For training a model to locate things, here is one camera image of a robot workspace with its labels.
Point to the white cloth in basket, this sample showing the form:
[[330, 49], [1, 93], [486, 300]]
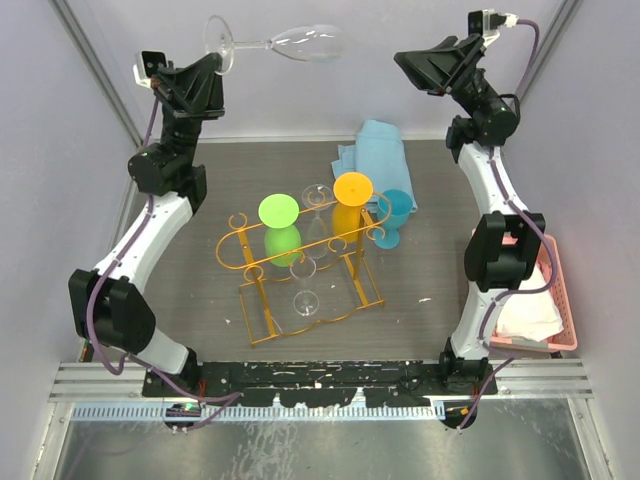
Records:
[[532, 317]]

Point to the light blue folded cloth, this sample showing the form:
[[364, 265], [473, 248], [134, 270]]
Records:
[[379, 154]]

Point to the gold wire glass rack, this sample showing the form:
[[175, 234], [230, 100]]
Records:
[[242, 249]]

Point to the orange plastic wine glass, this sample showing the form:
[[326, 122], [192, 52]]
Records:
[[352, 190]]

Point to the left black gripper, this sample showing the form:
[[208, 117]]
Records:
[[192, 92]]

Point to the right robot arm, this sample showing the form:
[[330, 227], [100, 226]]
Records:
[[504, 246]]

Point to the clear flute glass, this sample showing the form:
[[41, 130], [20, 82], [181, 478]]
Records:
[[305, 300], [317, 197], [311, 43]]

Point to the blue plastic wine glass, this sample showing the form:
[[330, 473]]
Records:
[[393, 210]]

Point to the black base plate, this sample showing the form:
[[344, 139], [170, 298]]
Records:
[[323, 384]]

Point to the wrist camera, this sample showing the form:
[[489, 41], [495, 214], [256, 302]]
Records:
[[146, 66], [487, 23]]

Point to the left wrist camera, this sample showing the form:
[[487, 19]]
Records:
[[146, 66]]

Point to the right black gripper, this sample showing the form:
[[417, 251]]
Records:
[[430, 70]]

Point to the green plastic wine glass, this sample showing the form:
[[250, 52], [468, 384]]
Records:
[[279, 212]]

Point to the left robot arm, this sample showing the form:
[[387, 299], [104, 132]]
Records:
[[108, 305]]

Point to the clear flute glass front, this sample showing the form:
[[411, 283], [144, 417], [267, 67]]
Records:
[[311, 43]]

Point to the pink plastic basket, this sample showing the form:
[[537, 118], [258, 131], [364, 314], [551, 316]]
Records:
[[562, 342]]

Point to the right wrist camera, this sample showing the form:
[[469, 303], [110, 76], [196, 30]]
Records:
[[487, 23]]

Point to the slotted cable duct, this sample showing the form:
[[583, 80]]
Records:
[[184, 412]]

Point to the clear flute glass back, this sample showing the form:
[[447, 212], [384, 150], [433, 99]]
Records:
[[317, 197]]

